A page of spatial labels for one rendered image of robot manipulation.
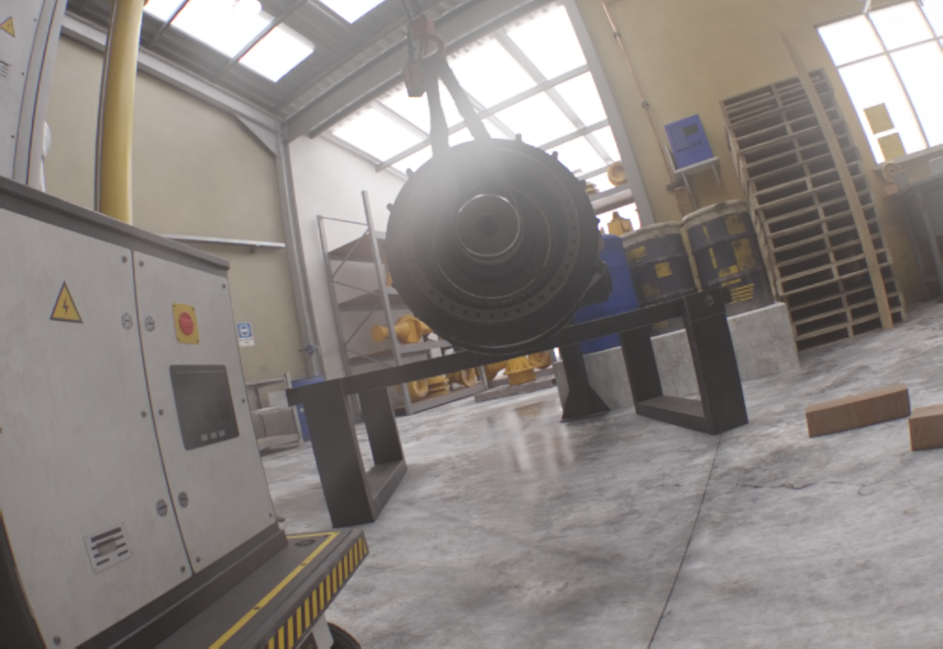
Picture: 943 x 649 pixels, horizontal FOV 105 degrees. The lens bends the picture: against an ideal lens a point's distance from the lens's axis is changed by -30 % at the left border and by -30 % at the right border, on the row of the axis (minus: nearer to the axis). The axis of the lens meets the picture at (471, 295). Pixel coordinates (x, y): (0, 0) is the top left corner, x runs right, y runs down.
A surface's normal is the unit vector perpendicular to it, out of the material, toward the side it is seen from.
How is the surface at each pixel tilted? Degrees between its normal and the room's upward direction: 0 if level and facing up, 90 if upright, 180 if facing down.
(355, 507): 90
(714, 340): 90
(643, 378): 90
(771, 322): 90
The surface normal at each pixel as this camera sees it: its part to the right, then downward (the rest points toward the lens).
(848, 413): -0.64, 0.04
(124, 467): 0.97, -0.23
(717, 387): 0.00, -0.14
